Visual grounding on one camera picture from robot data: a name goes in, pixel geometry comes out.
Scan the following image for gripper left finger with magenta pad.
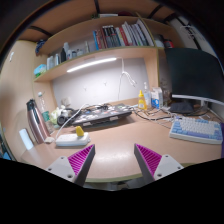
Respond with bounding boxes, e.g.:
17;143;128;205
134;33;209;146
46;145;95;186

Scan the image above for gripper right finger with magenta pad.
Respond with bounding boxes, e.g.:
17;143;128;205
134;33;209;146
134;144;183;184

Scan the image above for yellow charger plug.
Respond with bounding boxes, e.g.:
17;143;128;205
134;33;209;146
76;126;84;137

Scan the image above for white power strip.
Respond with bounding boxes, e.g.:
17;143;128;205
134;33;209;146
56;132;90;147

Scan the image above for black round speaker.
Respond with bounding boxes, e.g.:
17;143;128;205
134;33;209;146
57;115;68;126

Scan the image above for pink metal thermos bottle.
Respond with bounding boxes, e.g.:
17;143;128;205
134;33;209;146
26;99;50;144

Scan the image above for white and blue keyboard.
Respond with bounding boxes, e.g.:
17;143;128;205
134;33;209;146
169;117;223;144

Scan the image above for black laptop with stickers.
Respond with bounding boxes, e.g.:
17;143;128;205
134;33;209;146
72;103;132;127

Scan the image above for clear plastic water bottle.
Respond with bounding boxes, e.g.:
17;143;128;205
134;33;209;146
38;92;54;134

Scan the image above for yellow squeeze bottle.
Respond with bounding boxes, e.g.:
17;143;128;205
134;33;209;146
138;91;147;110

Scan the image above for black monitor stand base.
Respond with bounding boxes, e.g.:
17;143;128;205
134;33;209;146
170;102;194;114

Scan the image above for blue white carton box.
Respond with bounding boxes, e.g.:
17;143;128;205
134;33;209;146
151;87;163;108

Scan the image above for clear pump dispenser bottle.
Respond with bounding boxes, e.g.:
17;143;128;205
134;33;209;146
144;82;151;108

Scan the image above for white LED light bar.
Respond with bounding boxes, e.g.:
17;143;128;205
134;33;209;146
67;57;117;73

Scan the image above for black computer monitor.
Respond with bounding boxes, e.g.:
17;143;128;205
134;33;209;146
165;48;224;106

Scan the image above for teal box on shelf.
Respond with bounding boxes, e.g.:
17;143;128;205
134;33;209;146
34;64;47;77

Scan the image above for small bottles on shelf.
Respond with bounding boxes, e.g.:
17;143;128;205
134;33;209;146
47;41;90;69

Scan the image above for row of books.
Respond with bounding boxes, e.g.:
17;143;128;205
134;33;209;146
93;19;155;50

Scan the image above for white card on wall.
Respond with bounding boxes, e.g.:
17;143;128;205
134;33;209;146
19;129;34;150

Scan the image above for white power strip cable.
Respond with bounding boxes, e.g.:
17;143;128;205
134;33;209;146
54;103;90;140

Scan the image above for white hanging cable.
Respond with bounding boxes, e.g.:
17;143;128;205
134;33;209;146
117;57;138;101

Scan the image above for wooden wall shelf unit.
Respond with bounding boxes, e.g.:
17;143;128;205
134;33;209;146
17;0;174;111

